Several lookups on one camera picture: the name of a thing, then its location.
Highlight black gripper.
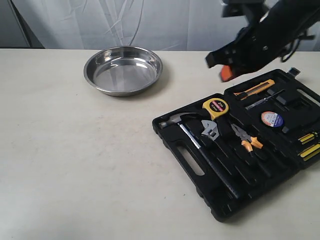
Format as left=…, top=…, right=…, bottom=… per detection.
left=205, top=14, right=290, bottom=82

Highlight adjustable wrench black handle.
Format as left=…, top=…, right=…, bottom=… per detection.
left=201, top=120, right=259, bottom=187

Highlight black plastic tool case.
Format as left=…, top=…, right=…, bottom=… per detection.
left=152, top=68, right=320, bottom=222

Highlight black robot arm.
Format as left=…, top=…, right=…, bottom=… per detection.
left=205, top=0, right=320, bottom=82

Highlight yellow utility knife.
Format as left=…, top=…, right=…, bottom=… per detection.
left=234, top=79, right=275, bottom=101

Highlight yellow tape measure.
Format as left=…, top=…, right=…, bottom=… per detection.
left=202, top=97, right=229, bottom=121

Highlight voltage tester screwdriver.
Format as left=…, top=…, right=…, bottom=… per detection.
left=245, top=89, right=285, bottom=110

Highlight black electrical tape roll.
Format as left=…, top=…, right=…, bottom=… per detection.
left=260, top=111, right=285, bottom=128

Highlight steel claw hammer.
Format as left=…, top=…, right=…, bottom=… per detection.
left=158, top=112, right=241, bottom=200

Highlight yellow-black screwdriver upper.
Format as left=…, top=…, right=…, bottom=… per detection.
left=298, top=131, right=320, bottom=145

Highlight yellow-black screwdriver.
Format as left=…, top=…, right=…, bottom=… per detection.
left=298, top=131, right=320, bottom=145
left=299, top=143, right=320, bottom=161

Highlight round stainless steel pan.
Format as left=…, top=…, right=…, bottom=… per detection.
left=83, top=45, right=164, bottom=97

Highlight yellow-black screwdriver lower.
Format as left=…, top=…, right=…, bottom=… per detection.
left=299, top=143, right=320, bottom=161

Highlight white backdrop curtain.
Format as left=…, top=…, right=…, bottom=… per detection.
left=13, top=0, right=247, bottom=51

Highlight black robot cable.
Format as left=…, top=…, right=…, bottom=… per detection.
left=279, top=24, right=316, bottom=63

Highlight yellow-handled pliers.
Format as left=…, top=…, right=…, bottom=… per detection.
left=230, top=123, right=273, bottom=179

